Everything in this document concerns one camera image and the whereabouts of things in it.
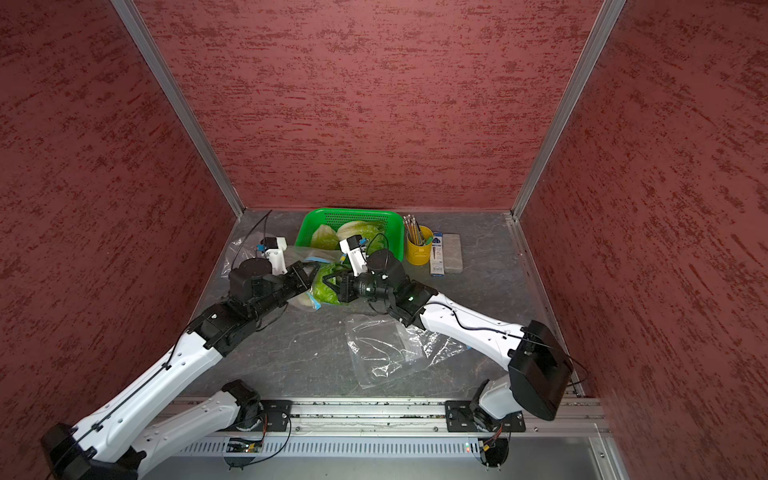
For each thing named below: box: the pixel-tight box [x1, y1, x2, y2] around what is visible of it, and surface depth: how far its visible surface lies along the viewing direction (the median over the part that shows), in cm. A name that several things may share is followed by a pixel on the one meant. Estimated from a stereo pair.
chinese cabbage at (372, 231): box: [336, 221, 385, 242], surface depth 105 cm
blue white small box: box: [430, 231, 445, 277], surface depth 106 cm
